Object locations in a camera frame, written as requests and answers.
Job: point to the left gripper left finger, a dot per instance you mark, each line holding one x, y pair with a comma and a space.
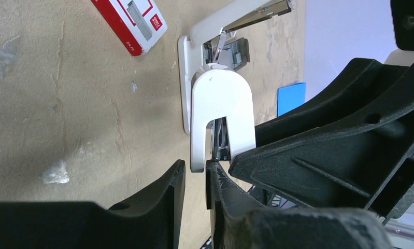
151, 218

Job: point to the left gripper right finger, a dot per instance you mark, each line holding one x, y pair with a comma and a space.
239, 221

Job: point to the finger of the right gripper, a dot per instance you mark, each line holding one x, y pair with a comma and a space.
359, 83
364, 160

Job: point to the white stapler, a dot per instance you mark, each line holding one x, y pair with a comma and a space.
215, 93

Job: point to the red white staples box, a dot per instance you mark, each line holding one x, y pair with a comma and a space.
138, 23

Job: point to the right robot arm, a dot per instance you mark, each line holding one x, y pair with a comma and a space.
407, 31

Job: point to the blue foam pad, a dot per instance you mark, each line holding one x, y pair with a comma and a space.
290, 97

